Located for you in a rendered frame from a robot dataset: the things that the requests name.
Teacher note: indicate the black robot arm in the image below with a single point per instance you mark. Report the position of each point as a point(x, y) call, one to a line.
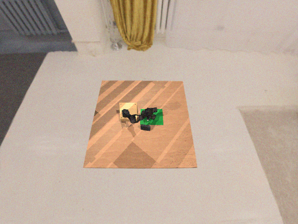
point(132, 118)

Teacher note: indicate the green circuit board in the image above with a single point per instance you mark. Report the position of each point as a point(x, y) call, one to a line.
point(157, 121)

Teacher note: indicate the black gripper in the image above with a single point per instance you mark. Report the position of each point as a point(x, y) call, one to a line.
point(152, 116)

